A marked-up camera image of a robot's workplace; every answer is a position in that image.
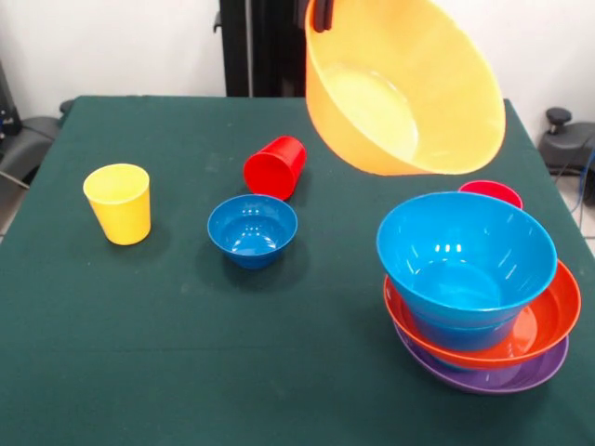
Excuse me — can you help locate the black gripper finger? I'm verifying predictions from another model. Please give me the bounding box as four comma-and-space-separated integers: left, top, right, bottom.
313, 0, 336, 35

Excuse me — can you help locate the large orange bowl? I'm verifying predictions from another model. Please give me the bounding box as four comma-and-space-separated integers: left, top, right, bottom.
304, 0, 507, 177

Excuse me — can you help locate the red cup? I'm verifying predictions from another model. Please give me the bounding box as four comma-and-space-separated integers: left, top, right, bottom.
243, 135, 309, 202

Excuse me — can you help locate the small dark blue bowl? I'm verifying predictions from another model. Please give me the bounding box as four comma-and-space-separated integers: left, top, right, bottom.
206, 193, 298, 270

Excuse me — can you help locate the pink-red cup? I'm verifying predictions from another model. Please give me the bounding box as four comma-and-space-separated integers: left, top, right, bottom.
457, 179, 524, 211

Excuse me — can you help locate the large blue bowl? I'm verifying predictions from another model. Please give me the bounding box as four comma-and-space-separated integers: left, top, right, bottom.
376, 190, 559, 318

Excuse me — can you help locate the yellow cup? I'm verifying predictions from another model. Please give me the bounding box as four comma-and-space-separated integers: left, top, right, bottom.
83, 163, 152, 246

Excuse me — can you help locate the straight-walled teal blue bowl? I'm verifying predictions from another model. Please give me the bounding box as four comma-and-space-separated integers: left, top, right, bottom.
400, 301, 520, 352

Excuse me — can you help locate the shallow red-orange bowl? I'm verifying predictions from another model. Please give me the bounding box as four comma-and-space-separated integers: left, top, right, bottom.
383, 258, 583, 372

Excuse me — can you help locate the black base with knob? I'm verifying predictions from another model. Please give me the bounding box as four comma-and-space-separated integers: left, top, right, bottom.
538, 107, 595, 176

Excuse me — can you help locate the black chair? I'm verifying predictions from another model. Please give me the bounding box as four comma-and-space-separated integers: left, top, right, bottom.
0, 115, 61, 187

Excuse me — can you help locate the shallow purple bowl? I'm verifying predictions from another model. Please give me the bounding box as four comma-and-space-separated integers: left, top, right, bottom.
392, 320, 570, 395

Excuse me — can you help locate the dark green tablecloth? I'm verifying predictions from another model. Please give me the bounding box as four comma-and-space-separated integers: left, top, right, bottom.
0, 95, 595, 446

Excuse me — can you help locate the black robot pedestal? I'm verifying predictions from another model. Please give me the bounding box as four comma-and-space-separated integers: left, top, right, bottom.
213, 0, 311, 98

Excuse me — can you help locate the blue cable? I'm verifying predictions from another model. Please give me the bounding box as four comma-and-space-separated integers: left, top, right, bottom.
575, 151, 595, 217

